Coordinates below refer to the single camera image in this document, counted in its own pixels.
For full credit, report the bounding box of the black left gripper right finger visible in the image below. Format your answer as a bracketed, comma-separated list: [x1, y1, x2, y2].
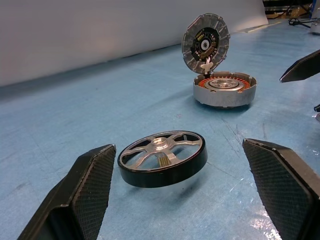
[242, 138, 320, 240]

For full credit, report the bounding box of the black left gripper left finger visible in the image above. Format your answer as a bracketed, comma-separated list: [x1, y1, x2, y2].
[16, 143, 117, 240]

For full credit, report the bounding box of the black ring silver spoked rotor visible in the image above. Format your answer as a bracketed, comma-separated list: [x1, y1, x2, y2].
[117, 129, 208, 187]

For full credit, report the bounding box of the silver motor stator housing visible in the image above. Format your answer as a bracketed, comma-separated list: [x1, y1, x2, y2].
[192, 71, 258, 109]

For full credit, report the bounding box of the white rounded background object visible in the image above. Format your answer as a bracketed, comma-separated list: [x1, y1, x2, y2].
[309, 21, 320, 35]

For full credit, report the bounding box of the blue table cover sheet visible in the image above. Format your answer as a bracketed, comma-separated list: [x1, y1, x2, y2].
[0, 18, 320, 240]

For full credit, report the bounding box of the round silver circuit board cover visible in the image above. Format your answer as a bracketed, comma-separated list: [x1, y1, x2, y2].
[181, 12, 230, 76]

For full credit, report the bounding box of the white backdrop board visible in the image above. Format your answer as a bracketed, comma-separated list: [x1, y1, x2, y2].
[0, 0, 270, 87]

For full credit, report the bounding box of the black cable loop in background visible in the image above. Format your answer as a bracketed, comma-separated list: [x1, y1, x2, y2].
[288, 16, 312, 27]

